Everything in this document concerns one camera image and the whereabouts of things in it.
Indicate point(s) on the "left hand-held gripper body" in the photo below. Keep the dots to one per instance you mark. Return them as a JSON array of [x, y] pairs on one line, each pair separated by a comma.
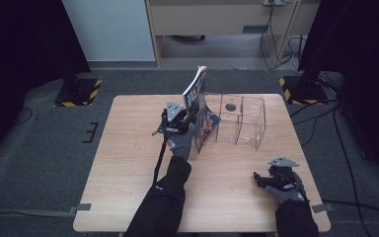
[[175, 113]]

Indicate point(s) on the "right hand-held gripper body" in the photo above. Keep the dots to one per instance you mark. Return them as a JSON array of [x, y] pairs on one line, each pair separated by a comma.
[[281, 174]]

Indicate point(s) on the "dark blue magazine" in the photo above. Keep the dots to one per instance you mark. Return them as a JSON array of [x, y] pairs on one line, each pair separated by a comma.
[[194, 94]]

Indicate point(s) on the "clear acrylic file holder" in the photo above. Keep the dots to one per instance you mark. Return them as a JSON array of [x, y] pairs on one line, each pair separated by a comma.
[[250, 121]]

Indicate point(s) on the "person's right hand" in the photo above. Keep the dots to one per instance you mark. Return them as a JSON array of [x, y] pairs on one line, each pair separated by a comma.
[[289, 194]]

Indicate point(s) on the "person's left hand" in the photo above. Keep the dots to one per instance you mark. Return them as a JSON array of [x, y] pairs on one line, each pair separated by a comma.
[[181, 143]]

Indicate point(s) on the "small black round object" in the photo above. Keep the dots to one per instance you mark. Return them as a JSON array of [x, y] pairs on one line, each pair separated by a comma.
[[230, 107]]

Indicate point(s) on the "grey tape piece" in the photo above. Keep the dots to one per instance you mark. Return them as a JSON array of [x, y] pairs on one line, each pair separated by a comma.
[[322, 207], [83, 207]]

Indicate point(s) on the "black floor marking tape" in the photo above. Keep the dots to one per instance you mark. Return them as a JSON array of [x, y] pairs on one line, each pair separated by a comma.
[[92, 132]]

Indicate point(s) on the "black yellow striped stand base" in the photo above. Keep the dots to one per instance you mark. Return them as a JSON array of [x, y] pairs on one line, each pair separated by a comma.
[[304, 92], [79, 94]]

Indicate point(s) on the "beige wooden desk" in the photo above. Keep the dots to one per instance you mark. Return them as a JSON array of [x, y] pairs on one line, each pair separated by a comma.
[[210, 19]]

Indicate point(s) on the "white power strip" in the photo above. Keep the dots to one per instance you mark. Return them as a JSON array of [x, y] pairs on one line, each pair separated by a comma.
[[274, 2]]

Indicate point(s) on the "black curtain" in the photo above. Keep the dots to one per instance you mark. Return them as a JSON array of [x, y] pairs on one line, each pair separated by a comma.
[[365, 49], [19, 59]]

